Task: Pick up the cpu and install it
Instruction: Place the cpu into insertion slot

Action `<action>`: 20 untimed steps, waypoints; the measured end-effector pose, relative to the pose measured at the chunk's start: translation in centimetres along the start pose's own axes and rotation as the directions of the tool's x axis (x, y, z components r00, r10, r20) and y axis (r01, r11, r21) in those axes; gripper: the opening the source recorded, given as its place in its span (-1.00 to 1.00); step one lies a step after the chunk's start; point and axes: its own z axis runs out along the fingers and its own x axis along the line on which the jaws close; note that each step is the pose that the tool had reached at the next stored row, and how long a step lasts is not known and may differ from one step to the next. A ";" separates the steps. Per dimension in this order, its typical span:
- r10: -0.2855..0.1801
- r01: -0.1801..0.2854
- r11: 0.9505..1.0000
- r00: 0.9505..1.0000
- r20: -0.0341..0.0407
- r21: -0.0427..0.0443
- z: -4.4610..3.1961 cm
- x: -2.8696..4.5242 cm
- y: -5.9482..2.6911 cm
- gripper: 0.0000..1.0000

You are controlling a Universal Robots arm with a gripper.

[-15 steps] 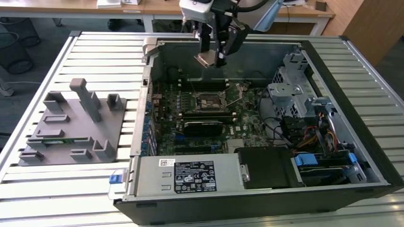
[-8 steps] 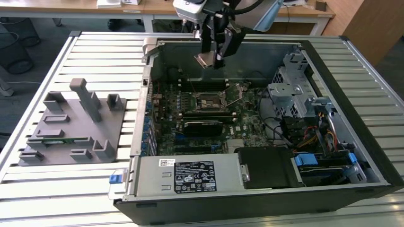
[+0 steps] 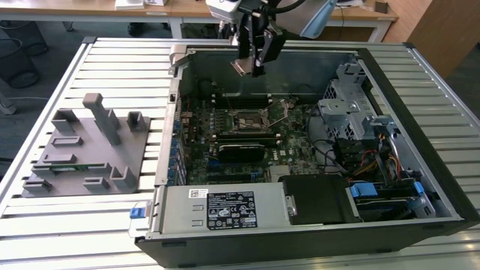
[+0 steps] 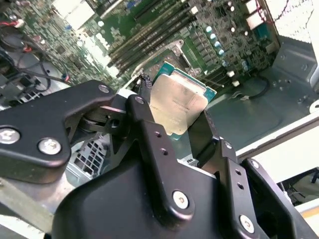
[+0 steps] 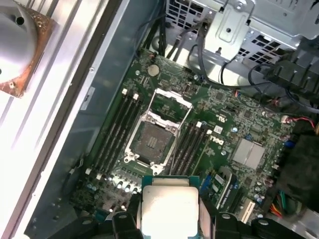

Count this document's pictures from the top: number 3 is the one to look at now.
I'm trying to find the green RAM stick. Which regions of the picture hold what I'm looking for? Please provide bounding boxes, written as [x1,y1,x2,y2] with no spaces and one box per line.
[46,164,93,173]

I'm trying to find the blue disk carrier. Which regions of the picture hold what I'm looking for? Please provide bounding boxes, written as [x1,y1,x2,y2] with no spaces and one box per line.
[346,182,378,201]
[410,181,426,198]

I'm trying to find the black mesh bin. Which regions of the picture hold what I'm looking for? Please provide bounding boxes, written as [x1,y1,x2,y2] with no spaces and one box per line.
[0,38,40,89]
[0,21,49,57]

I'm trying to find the yellow red power wires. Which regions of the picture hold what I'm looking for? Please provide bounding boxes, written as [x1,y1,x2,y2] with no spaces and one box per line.
[348,150,402,181]

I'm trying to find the wooden cabinet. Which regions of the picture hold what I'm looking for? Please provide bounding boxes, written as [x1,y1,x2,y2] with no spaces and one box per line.
[381,0,480,79]

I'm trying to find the silver power supply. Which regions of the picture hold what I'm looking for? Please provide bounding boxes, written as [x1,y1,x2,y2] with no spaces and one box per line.
[148,182,298,235]

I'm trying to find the wooden desk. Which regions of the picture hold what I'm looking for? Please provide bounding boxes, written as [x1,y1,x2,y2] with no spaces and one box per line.
[0,0,398,43]

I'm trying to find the black graphics card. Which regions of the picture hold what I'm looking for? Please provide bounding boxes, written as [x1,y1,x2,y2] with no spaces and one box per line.
[216,143,266,164]

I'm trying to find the blue case latch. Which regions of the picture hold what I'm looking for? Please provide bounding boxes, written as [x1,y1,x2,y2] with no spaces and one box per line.
[128,206,146,220]

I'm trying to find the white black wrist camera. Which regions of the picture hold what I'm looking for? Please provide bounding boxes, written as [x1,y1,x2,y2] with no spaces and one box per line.
[205,0,241,23]

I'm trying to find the grey stand foot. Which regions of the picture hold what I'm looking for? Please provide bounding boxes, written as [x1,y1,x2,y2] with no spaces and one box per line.
[0,89,18,115]

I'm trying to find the black plastic shroud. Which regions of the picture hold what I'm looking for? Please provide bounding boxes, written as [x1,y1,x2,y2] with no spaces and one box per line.
[280,173,364,226]

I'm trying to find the CPU socket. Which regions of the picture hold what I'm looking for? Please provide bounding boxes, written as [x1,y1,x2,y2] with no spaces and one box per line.
[232,109,270,133]

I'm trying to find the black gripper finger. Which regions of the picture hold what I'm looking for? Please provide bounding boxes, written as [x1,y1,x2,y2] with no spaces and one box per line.
[250,25,286,77]
[236,13,260,60]

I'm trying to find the silver chipset heatsink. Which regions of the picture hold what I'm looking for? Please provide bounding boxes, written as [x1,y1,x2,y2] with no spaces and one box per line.
[268,165,292,181]

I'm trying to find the black open PC case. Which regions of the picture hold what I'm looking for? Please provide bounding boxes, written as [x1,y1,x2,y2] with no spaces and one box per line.
[129,42,480,269]

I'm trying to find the grey parts rack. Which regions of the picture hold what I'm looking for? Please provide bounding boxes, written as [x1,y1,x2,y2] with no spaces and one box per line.
[20,92,153,199]

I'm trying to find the green motherboard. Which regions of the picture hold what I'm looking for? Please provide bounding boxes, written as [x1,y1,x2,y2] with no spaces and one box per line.
[178,94,321,187]

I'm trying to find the black expansion slot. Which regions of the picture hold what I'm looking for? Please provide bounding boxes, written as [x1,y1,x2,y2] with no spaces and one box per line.
[206,174,253,183]

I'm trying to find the metal socket cover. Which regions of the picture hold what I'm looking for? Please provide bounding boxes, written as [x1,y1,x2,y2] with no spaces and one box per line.
[261,98,292,129]

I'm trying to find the silver CPU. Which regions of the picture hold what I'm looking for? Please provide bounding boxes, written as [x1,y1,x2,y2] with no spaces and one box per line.
[229,57,253,77]

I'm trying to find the silver drive cage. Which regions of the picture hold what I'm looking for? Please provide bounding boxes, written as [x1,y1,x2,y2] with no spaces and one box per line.
[316,62,380,141]

